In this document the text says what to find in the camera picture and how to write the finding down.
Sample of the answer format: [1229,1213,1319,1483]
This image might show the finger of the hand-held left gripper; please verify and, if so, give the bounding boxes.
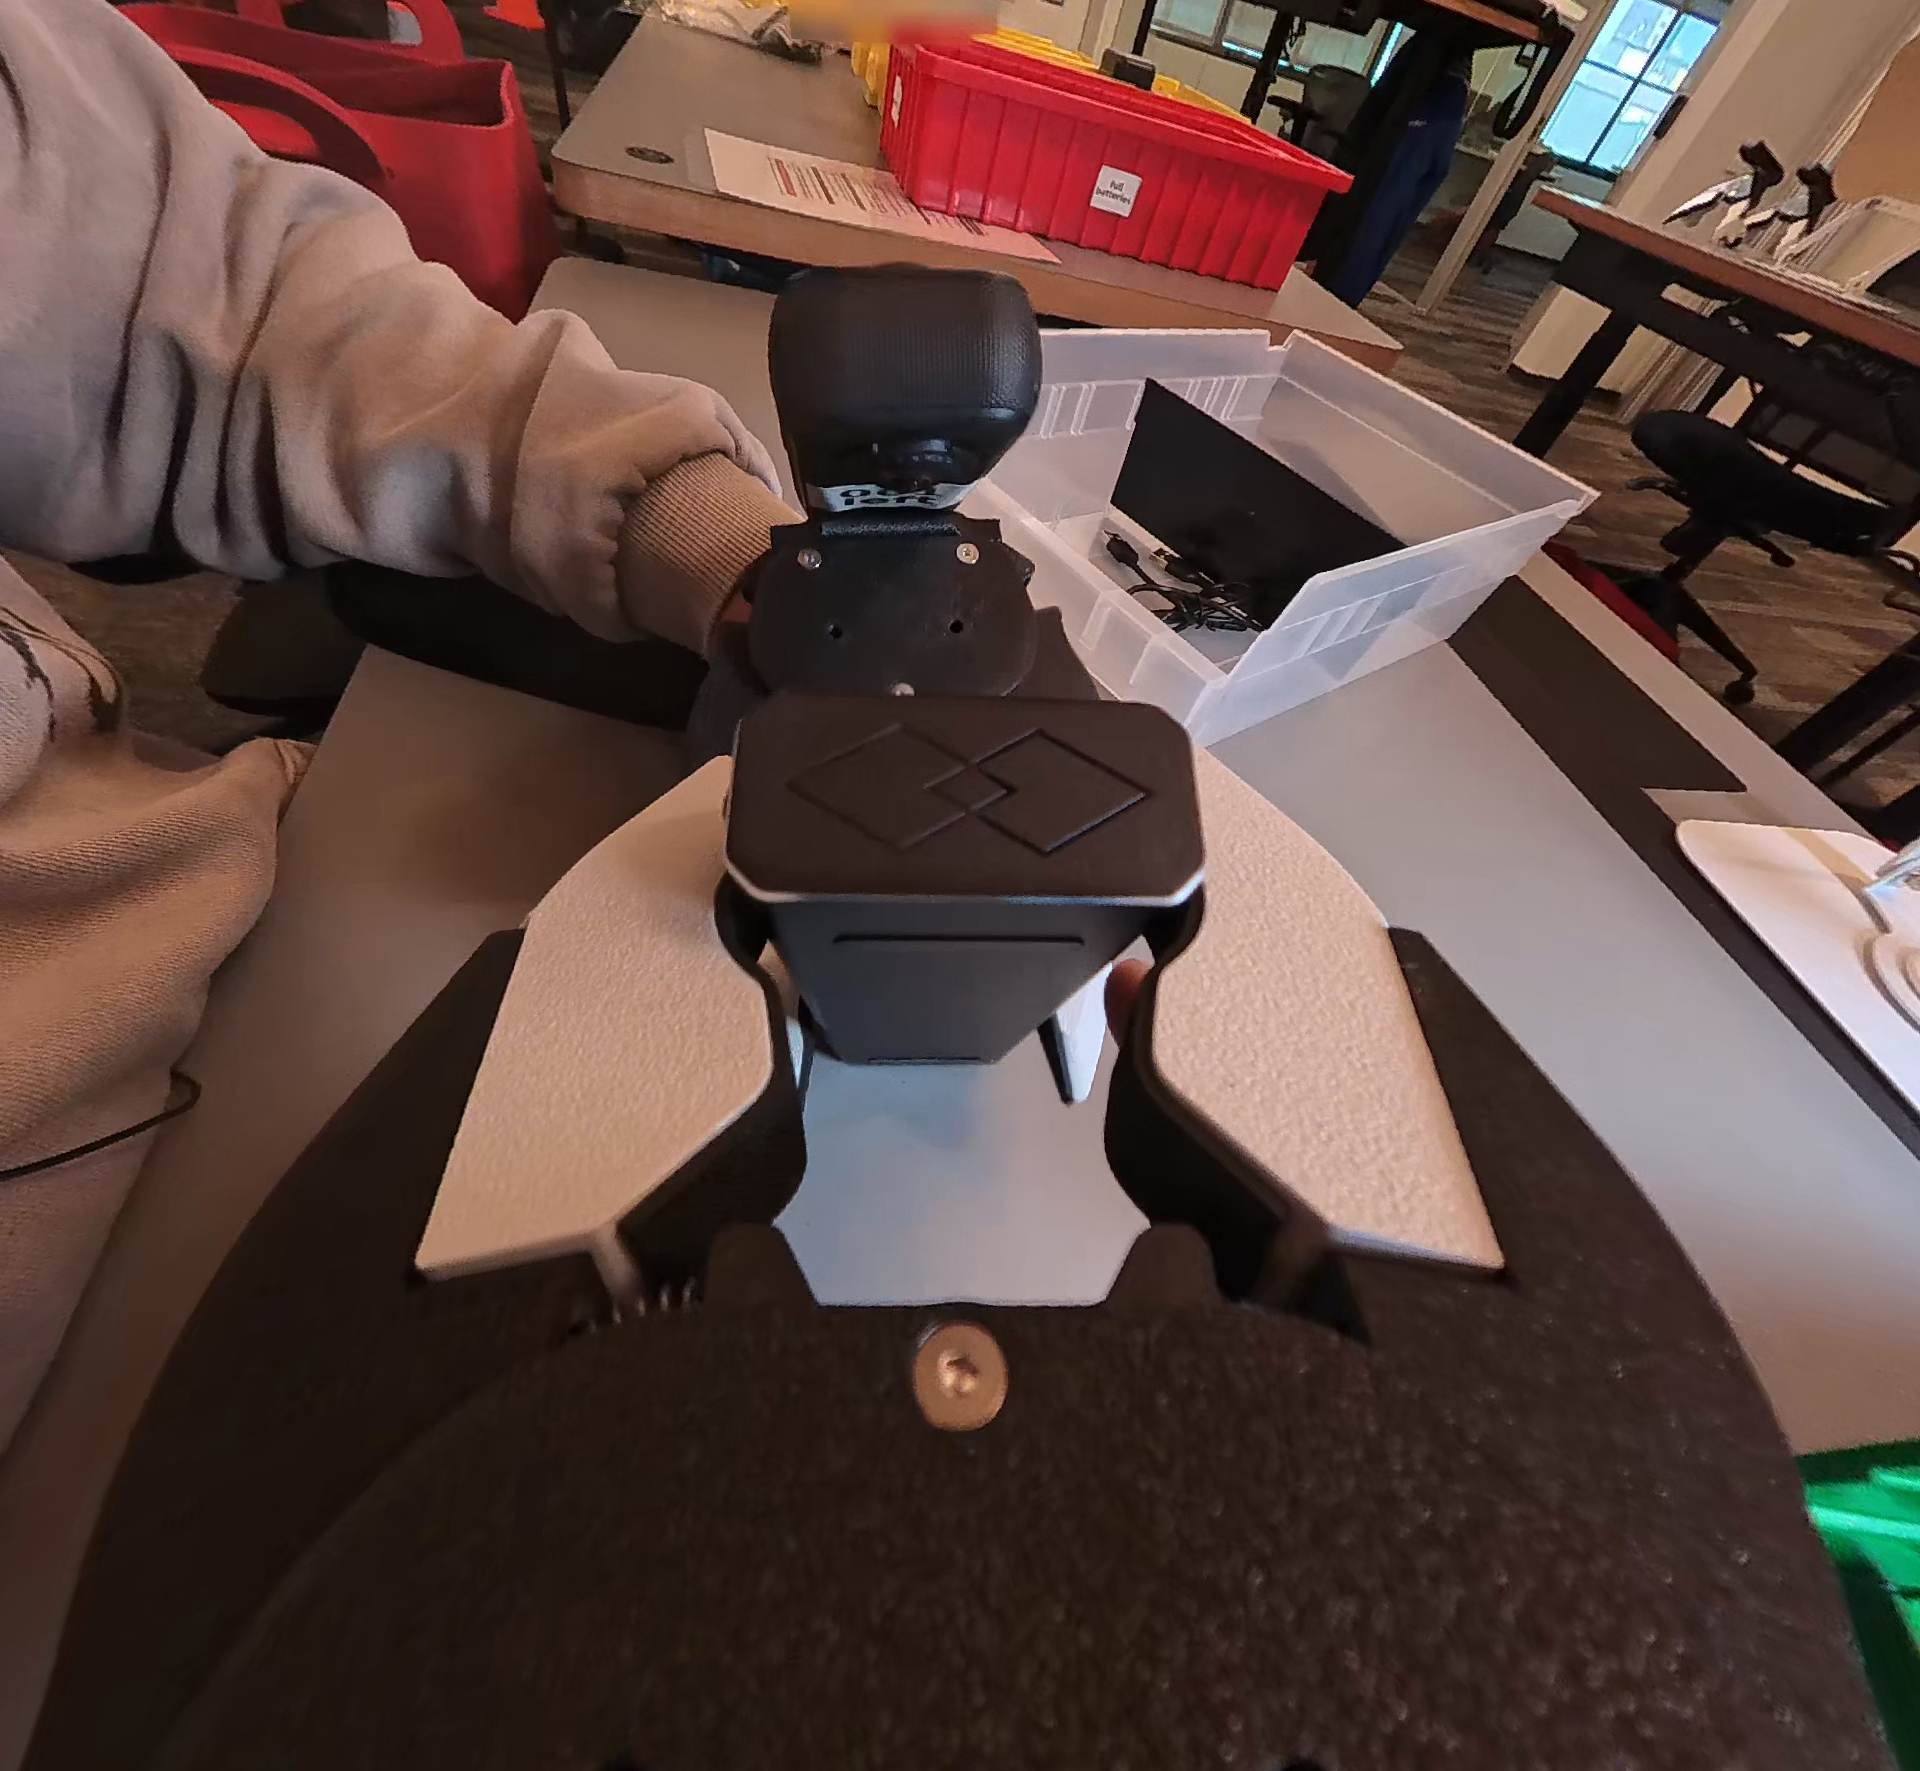
[1042,1006,1114,1108]

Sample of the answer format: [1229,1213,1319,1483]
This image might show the desk with wooden edge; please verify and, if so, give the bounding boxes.
[552,8,1403,369]

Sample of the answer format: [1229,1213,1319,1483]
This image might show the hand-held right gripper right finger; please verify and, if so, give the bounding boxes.
[1104,755,1505,1305]

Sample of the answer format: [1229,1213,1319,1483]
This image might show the yellow plastic bins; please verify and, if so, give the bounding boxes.
[854,30,1246,131]

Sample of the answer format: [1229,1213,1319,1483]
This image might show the black divider in clear bin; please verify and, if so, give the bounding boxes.
[1111,379,1407,628]

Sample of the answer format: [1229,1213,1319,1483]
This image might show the clear plastic bin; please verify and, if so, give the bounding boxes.
[989,329,1599,749]

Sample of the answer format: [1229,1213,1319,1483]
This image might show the black office chair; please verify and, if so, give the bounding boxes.
[1627,408,1920,708]

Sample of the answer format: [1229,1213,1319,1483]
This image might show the person's grey sweatshirt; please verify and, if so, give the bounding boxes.
[0,550,321,1451]

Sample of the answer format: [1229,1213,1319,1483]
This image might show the wooden table with black legs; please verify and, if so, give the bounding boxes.
[1517,188,1920,454]

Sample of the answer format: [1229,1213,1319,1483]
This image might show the printed paper sheet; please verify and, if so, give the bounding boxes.
[707,129,1063,268]

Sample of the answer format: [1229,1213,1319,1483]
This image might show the red tote bag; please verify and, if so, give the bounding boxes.
[120,0,560,320]

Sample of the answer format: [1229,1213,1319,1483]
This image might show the green plastic bin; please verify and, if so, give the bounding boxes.
[1792,1450,1920,1771]

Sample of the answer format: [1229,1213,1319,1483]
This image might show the person's left forearm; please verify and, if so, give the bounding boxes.
[0,0,800,656]

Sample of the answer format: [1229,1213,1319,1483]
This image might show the red plastic bin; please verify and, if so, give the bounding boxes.
[878,39,1355,292]

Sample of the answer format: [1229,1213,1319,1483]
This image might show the clear plastic bag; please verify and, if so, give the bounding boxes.
[644,0,786,52]

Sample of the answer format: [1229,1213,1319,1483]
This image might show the black box with diamond emblem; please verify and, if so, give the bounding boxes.
[720,695,1205,1068]

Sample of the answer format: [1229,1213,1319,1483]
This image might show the black cables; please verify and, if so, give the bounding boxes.
[1102,532,1271,638]

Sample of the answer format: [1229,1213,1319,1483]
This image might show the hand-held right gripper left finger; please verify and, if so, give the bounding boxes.
[413,765,812,1297]

